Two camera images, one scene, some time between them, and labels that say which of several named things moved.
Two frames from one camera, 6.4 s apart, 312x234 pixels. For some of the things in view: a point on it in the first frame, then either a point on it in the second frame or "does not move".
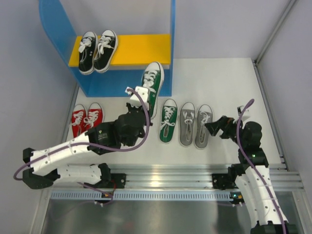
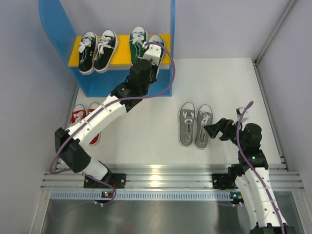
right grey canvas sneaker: x=204 y=116 does not move
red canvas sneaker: x=78 y=120 does not move
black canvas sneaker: x=87 y=51 does not move
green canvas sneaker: x=153 y=78 to x=138 y=37
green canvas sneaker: x=168 y=121 to x=158 y=39
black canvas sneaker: x=106 y=51 does not move
